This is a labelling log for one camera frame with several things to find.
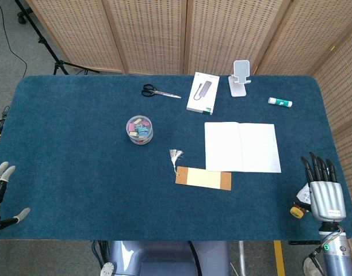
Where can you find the open white lined notebook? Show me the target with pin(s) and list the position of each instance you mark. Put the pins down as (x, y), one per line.
(242, 146)

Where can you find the white phone stand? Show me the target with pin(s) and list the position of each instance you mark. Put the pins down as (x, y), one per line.
(240, 70)

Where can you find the black tripod stand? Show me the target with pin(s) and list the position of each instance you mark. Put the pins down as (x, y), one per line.
(59, 64)

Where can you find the white USB hub box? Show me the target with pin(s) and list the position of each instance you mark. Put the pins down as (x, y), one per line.
(203, 95)

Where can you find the white and green glue stick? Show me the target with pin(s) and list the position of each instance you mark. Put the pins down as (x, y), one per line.
(279, 102)

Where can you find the blue-grey robot torso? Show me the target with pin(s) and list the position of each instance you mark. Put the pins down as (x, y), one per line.
(170, 258)

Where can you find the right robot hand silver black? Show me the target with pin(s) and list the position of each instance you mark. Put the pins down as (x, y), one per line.
(327, 198)

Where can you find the blue felt table mat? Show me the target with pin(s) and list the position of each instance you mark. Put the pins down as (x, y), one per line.
(78, 158)

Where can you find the brown and cream tasselled bookmark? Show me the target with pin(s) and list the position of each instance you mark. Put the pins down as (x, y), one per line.
(204, 178)

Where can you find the clear jar of coloured clips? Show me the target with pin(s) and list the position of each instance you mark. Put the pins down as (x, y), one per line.
(139, 130)

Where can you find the grey shoe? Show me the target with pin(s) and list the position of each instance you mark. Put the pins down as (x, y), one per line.
(309, 267)

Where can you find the white bottle with yellow cap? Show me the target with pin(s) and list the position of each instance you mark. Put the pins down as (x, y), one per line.
(298, 211)

